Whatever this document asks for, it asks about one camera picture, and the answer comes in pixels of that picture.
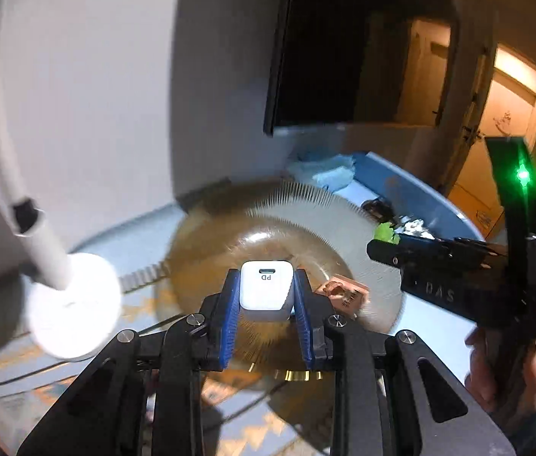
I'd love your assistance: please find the small green toy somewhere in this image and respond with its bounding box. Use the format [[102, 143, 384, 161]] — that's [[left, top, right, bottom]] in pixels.
[[375, 222, 402, 244]]

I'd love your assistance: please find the small black object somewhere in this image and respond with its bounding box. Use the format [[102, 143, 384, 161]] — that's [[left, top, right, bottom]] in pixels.
[[362, 198, 394, 222]]

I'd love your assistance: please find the person's right hand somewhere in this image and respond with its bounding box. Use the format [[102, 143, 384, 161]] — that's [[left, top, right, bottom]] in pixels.
[[465, 328, 536, 438]]

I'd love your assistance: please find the black white striped strip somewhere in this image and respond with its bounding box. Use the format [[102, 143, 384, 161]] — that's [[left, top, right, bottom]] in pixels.
[[120, 263, 164, 293]]

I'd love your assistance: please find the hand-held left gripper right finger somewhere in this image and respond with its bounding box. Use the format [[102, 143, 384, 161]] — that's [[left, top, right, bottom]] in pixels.
[[294, 268, 518, 456]]

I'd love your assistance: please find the amber ribbed glass plate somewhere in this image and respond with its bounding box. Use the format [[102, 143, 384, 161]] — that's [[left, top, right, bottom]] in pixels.
[[154, 178, 408, 438]]

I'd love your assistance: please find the white charger plug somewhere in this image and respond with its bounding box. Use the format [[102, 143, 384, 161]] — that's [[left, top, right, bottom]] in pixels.
[[240, 260, 296, 324]]

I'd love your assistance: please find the blue tray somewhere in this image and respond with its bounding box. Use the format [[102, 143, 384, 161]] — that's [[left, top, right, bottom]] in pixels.
[[291, 151, 487, 248]]

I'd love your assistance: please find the pink rectangular trinket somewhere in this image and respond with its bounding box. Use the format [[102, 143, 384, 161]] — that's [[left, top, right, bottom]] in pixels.
[[318, 275, 369, 318]]

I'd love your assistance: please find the wooden door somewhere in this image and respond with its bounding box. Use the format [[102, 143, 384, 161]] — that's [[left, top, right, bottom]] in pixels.
[[448, 43, 536, 238]]

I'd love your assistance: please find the crumpled silver foil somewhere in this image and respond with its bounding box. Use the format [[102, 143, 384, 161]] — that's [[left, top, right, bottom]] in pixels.
[[398, 218, 435, 239]]

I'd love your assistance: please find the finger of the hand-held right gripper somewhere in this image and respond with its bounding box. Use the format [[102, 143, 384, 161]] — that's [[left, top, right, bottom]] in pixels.
[[367, 234, 487, 271]]

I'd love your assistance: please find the black cable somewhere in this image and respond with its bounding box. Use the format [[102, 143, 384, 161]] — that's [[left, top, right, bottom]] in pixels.
[[0, 316, 178, 393]]

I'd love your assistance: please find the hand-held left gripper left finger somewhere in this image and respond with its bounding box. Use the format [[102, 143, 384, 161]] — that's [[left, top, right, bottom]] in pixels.
[[16, 268, 242, 456]]

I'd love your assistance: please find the white desk lamp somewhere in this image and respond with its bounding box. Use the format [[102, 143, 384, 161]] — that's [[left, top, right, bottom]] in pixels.
[[0, 0, 123, 362]]

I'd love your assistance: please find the black monitor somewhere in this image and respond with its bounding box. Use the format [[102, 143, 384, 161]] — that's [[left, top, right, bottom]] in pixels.
[[263, 0, 461, 136]]

